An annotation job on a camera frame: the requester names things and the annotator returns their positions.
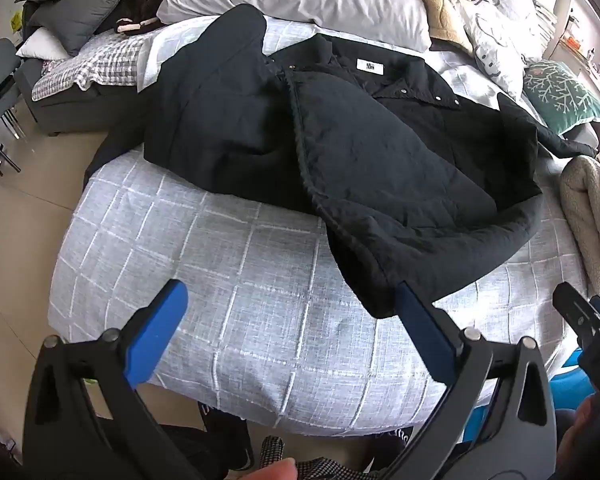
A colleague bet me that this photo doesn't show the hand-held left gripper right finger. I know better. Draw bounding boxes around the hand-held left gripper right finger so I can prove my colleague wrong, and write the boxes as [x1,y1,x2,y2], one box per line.
[380,281,558,480]

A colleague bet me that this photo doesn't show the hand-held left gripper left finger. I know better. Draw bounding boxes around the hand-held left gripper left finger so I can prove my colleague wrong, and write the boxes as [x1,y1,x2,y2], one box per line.
[22,279,206,480]

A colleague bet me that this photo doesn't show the black quilted jacket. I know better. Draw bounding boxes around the black quilted jacket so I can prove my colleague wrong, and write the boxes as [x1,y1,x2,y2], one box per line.
[84,4,597,319]

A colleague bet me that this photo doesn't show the person's right hand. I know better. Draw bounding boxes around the person's right hand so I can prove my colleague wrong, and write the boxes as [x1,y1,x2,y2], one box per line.
[572,394,600,461]

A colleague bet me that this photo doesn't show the person's left hand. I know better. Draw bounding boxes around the person's left hand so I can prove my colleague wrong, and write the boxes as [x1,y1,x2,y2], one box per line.
[252,459,299,480]

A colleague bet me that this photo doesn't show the cream fleece blanket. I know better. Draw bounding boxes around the cream fleece blanket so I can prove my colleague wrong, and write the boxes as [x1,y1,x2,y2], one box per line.
[560,155,600,297]

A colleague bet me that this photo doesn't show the black shoe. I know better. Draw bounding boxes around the black shoe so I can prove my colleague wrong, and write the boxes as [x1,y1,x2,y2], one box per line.
[372,427,416,466]
[199,402,255,472]

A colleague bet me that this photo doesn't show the houndstooth trousers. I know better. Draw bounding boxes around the houndstooth trousers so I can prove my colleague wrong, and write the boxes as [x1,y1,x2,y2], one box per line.
[260,435,386,480]

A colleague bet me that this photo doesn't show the green coral print cushion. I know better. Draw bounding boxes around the green coral print cushion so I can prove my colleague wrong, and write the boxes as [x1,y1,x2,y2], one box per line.
[522,59,600,135]

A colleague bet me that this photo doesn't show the grey sofa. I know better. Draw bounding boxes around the grey sofa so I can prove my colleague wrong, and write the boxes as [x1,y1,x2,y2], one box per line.
[14,2,146,136]

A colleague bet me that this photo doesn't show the plaid sofa blanket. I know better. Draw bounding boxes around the plaid sofa blanket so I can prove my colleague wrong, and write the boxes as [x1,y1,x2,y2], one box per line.
[31,35,148,102]

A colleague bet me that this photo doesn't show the white cartoon print pillow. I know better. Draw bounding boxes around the white cartoon print pillow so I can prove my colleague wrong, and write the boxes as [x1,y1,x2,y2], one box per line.
[450,0,543,101]

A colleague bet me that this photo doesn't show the small white pillow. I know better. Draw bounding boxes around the small white pillow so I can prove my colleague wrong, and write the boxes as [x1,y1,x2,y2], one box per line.
[16,26,71,62]

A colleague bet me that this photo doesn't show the grey pillows pile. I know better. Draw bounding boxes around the grey pillows pile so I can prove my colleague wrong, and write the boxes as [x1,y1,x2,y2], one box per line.
[19,0,131,57]

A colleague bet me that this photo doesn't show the white wall shelf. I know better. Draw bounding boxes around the white wall shelf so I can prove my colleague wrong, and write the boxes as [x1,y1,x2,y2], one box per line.
[535,0,600,91]

